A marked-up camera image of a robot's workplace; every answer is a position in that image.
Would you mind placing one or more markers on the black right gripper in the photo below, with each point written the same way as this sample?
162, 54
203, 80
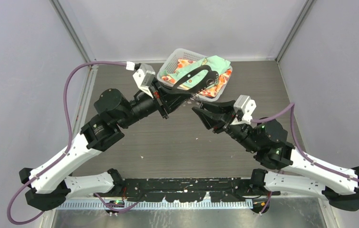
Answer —
226, 114

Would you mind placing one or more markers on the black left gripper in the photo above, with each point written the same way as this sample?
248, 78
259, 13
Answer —
169, 99

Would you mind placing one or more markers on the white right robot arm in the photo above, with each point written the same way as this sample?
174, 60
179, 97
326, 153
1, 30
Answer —
284, 167

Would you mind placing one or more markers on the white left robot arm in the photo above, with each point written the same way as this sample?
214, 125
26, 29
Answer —
52, 183

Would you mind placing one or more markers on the orange floral cloth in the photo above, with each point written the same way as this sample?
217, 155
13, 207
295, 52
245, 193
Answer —
214, 88

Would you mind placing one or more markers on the green cloth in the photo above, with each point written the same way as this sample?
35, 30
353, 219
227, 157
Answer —
198, 70

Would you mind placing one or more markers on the white plastic basket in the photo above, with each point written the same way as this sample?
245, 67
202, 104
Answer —
182, 59

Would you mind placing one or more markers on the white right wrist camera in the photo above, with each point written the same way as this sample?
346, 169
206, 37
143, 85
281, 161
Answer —
244, 107

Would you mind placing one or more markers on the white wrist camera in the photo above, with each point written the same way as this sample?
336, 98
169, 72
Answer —
244, 107
143, 77

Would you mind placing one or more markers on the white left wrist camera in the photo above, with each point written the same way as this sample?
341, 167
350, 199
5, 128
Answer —
143, 77

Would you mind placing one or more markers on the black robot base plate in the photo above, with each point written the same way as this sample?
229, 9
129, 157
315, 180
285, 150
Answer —
185, 190

